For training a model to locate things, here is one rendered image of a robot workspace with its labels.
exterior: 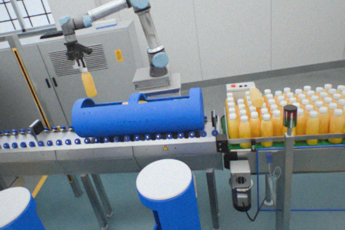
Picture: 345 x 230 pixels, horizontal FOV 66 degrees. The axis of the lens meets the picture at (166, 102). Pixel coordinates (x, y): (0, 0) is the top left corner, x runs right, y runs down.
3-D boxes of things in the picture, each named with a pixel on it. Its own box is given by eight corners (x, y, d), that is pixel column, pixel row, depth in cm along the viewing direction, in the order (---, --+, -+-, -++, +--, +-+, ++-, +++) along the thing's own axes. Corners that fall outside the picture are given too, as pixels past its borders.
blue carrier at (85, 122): (94, 122, 214) (82, 91, 199) (204, 114, 196) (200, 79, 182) (80, 146, 190) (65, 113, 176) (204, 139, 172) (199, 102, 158)
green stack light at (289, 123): (281, 121, 137) (281, 113, 135) (294, 120, 136) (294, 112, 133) (284, 128, 131) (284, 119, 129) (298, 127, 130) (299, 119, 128)
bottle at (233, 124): (229, 145, 169) (227, 120, 160) (228, 138, 175) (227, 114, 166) (240, 145, 167) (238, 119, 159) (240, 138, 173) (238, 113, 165)
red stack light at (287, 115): (281, 113, 135) (281, 106, 133) (294, 112, 133) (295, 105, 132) (284, 119, 129) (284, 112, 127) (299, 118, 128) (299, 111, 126)
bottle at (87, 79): (93, 92, 195) (85, 68, 187) (99, 93, 191) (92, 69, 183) (85, 96, 191) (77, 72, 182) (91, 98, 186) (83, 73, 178)
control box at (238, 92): (227, 96, 207) (226, 83, 203) (253, 93, 203) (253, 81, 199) (227, 101, 199) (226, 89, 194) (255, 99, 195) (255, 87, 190)
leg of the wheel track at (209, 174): (212, 226, 222) (205, 167, 194) (219, 226, 221) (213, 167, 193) (213, 232, 217) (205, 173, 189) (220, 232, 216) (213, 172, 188)
